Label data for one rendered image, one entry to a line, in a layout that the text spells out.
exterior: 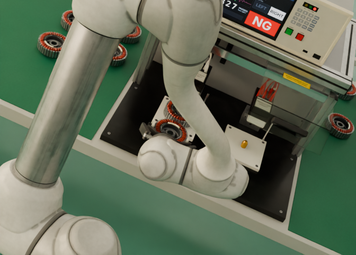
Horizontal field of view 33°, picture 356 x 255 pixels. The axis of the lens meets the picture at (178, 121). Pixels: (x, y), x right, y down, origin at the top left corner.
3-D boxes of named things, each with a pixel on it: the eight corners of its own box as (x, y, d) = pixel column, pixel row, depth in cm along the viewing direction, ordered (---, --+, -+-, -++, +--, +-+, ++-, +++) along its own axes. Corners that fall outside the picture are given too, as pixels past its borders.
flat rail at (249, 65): (328, 105, 197) (332, 99, 195) (156, 27, 197) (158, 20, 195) (328, 103, 198) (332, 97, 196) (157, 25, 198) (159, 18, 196)
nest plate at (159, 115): (192, 141, 200) (193, 139, 199) (150, 123, 200) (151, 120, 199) (202, 115, 211) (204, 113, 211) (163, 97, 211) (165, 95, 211)
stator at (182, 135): (179, 156, 187) (183, 148, 185) (146, 141, 187) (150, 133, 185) (188, 134, 196) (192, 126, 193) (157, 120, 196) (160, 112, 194)
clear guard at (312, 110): (319, 156, 178) (329, 142, 174) (246, 122, 178) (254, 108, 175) (329, 94, 203) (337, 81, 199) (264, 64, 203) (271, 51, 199)
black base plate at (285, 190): (282, 222, 190) (285, 218, 189) (99, 139, 191) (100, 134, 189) (300, 132, 226) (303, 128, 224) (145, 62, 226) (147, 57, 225)
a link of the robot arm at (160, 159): (136, 164, 166) (181, 179, 165) (127, 179, 150) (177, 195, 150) (148, 128, 164) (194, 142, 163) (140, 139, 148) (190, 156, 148)
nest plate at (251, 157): (257, 172, 200) (259, 169, 199) (216, 153, 200) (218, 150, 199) (265, 143, 211) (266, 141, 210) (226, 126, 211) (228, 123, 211)
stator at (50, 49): (51, 34, 219) (53, 26, 217) (74, 51, 217) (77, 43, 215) (30, 45, 211) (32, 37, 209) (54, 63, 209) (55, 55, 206)
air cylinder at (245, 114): (257, 131, 215) (264, 121, 211) (238, 123, 215) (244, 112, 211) (260, 123, 218) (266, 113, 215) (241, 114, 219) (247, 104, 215)
